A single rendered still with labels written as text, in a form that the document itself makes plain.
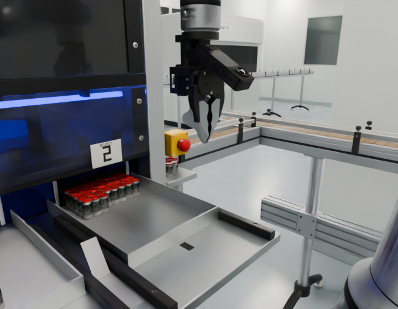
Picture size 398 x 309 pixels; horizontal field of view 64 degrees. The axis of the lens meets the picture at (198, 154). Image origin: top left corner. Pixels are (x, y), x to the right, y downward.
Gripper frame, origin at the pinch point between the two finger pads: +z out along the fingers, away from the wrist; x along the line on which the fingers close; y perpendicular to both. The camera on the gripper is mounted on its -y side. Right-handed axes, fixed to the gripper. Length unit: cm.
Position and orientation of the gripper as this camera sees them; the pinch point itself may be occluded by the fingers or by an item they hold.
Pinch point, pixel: (207, 137)
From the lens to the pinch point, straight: 64.1
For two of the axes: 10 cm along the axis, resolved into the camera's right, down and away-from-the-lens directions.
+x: -6.9, 2.1, -7.0
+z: 0.0, 9.6, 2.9
